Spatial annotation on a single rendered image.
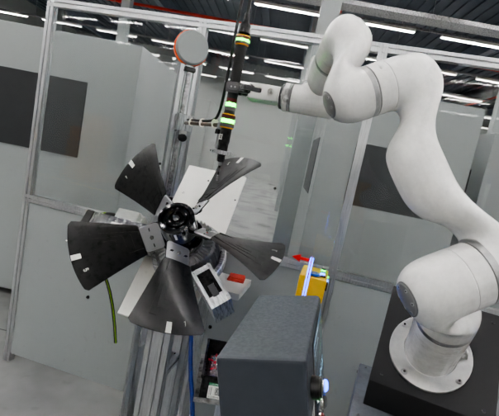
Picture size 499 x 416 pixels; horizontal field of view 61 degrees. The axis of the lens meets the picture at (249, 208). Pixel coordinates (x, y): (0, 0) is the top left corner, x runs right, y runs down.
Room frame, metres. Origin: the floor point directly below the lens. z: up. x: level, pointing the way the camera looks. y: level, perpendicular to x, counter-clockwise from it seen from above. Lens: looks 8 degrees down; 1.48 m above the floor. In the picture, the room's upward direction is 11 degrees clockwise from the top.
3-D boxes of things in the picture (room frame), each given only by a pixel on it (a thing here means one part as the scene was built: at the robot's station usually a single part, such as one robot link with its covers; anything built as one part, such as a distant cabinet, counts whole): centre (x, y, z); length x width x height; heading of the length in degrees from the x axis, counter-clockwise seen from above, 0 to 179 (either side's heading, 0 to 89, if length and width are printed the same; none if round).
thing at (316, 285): (1.56, -0.29, 1.02); 0.16 x 0.10 x 0.11; 168
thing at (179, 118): (1.92, 0.37, 1.54); 0.10 x 0.07 x 0.08; 23
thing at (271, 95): (1.33, 0.01, 1.66); 0.11 x 0.10 x 0.07; 78
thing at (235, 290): (1.91, 0.12, 0.84); 0.36 x 0.24 x 0.03; 78
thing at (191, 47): (2.01, 0.41, 1.88); 0.17 x 0.15 x 0.16; 78
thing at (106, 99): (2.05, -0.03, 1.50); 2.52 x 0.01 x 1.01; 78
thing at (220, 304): (1.37, 0.07, 0.98); 0.20 x 0.16 x 0.20; 168
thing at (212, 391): (1.14, -0.04, 0.84); 0.22 x 0.17 x 0.07; 3
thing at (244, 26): (1.35, 0.12, 1.65); 0.04 x 0.04 x 0.46
